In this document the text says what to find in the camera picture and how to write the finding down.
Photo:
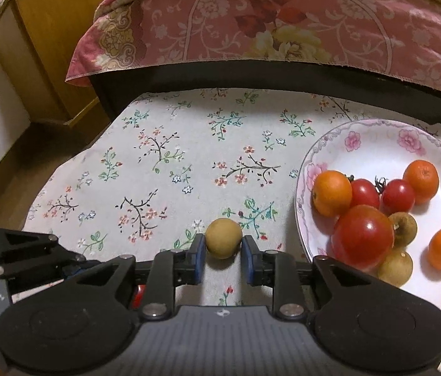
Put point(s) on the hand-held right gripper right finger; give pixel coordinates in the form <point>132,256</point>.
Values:
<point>248,261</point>

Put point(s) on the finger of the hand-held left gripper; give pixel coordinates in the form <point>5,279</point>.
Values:
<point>21,258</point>
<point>72,271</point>

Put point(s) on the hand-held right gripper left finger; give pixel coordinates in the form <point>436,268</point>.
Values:
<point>199,260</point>

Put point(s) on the brown longan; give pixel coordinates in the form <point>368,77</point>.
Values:
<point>394,268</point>
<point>403,229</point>
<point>223,239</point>

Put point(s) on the large red tomato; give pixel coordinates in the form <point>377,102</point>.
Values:
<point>362,237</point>

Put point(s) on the red cherry tomato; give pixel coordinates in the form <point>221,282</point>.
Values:
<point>397,196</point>
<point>365,195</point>

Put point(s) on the white floral plate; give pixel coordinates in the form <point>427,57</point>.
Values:
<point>381,152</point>

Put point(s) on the white floral cloth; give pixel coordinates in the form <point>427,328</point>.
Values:
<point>205,156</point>

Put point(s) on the yellow wooden cabinet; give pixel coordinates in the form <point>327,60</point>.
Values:
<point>44,47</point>

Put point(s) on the pink floral bedsheet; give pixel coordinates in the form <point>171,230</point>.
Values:
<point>283,19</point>

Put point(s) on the dark bed frame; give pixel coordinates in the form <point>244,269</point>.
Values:
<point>205,76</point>

